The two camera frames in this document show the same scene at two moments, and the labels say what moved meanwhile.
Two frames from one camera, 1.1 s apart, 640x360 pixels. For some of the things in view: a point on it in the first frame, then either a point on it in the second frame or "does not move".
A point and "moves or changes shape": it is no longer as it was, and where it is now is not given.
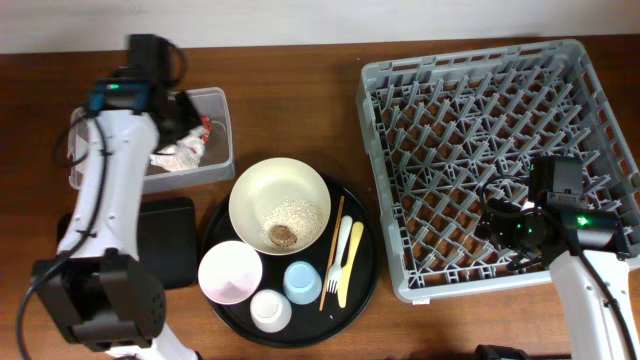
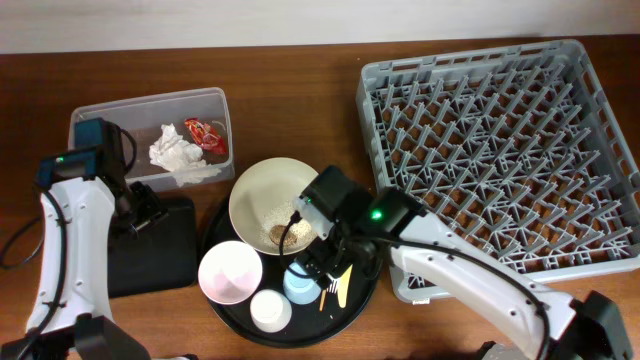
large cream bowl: (279, 206) does not move
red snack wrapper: (206, 124) moves or changes shape
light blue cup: (302, 282) does not move
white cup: (271, 310) does not move
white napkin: (185, 155) does not move
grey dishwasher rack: (440, 125) does not move
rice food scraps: (291, 224) does not move
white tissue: (193, 142) → (193, 174)
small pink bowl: (230, 272) does not move
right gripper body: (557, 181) → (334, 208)
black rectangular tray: (168, 239) does not move
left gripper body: (195, 120) → (136, 206)
